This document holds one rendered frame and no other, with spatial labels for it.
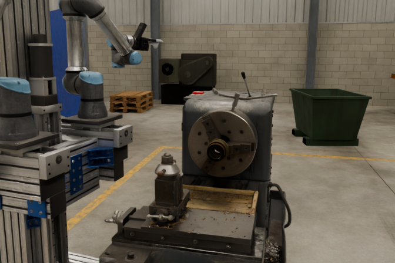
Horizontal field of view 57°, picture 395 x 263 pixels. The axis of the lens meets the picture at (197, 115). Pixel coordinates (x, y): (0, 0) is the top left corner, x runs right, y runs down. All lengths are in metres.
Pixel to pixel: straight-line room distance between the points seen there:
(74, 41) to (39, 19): 0.23
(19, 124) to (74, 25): 0.70
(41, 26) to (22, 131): 0.57
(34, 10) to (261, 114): 1.15
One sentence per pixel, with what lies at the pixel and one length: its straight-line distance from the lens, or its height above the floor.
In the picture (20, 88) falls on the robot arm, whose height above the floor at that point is 1.35.
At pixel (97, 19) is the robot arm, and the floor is 1.66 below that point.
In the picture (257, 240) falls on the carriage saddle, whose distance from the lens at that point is 1.19.
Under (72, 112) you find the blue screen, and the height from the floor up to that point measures 0.38.
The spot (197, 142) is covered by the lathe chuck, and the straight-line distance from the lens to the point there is 1.69.
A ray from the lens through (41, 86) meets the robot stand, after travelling 1.77.
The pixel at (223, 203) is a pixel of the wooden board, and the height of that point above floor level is 0.88.
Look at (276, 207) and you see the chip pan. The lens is 2.40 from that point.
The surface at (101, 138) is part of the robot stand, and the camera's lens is 1.90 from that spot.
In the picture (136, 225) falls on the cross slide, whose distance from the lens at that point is 1.19.
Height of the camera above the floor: 1.49
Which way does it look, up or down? 10 degrees down
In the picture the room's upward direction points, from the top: straight up
